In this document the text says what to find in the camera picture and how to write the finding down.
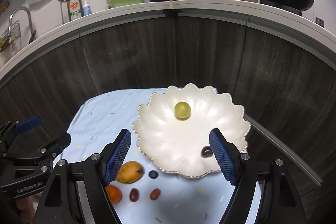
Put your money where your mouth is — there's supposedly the orange tangerine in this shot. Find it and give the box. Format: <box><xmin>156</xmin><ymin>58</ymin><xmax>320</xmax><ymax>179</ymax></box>
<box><xmin>105</xmin><ymin>185</ymin><xmax>122</xmax><ymax>204</ymax></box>

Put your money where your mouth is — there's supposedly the white scalloped plate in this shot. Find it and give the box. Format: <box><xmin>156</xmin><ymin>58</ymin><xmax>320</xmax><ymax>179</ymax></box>
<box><xmin>132</xmin><ymin>83</ymin><xmax>251</xmax><ymax>178</ymax></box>

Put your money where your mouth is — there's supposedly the dark purple grape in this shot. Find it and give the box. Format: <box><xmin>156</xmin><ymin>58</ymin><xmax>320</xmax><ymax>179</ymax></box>
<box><xmin>201</xmin><ymin>145</ymin><xmax>213</xmax><ymax>158</ymax></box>

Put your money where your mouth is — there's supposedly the blue pump bottle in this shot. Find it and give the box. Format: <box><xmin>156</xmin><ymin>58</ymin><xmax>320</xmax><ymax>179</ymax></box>
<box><xmin>82</xmin><ymin>0</ymin><xmax>92</xmax><ymax>16</ymax></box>

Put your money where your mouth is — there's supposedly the green dish soap bottle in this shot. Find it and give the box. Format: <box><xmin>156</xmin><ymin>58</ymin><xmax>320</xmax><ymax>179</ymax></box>
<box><xmin>67</xmin><ymin>0</ymin><xmax>83</xmax><ymax>22</ymax></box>

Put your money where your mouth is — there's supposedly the light blue table cloth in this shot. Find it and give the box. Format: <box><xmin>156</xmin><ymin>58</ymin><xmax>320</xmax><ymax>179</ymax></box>
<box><xmin>58</xmin><ymin>89</ymin><xmax>234</xmax><ymax>223</ymax></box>

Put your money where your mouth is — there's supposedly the metal rail strip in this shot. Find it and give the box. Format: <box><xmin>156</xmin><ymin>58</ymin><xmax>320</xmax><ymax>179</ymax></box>
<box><xmin>244</xmin><ymin>114</ymin><xmax>323</xmax><ymax>186</ymax></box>

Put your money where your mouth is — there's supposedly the blueberry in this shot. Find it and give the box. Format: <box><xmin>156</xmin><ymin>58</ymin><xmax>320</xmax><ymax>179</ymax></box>
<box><xmin>149</xmin><ymin>170</ymin><xmax>158</xmax><ymax>179</ymax></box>

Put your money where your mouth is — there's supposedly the red oval grape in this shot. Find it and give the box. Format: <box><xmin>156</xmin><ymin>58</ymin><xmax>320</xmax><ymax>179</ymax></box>
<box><xmin>149</xmin><ymin>188</ymin><xmax>161</xmax><ymax>201</ymax></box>

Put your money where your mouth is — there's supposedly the chrome faucet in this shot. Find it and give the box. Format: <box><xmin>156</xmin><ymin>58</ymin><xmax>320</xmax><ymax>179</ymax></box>
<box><xmin>7</xmin><ymin>6</ymin><xmax>37</xmax><ymax>44</ymax></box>

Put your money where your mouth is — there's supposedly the yellow mango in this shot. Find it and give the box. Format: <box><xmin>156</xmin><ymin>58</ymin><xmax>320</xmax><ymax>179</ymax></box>
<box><xmin>116</xmin><ymin>161</ymin><xmax>144</xmax><ymax>184</ymax></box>

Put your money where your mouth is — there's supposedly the green round fruit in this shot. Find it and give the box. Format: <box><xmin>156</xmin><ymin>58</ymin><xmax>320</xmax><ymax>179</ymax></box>
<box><xmin>174</xmin><ymin>101</ymin><xmax>191</xmax><ymax>120</ymax></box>

